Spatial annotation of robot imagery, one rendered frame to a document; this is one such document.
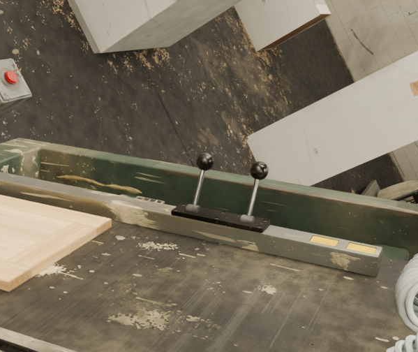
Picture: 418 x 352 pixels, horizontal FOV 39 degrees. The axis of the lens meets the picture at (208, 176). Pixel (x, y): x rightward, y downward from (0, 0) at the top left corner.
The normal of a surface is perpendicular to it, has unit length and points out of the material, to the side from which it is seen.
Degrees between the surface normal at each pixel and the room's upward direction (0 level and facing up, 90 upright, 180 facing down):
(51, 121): 0
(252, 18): 90
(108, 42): 90
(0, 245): 57
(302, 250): 90
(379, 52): 90
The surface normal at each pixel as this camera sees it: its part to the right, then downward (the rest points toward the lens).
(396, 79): -0.43, 0.23
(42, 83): 0.79, -0.38
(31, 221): 0.04, -0.95
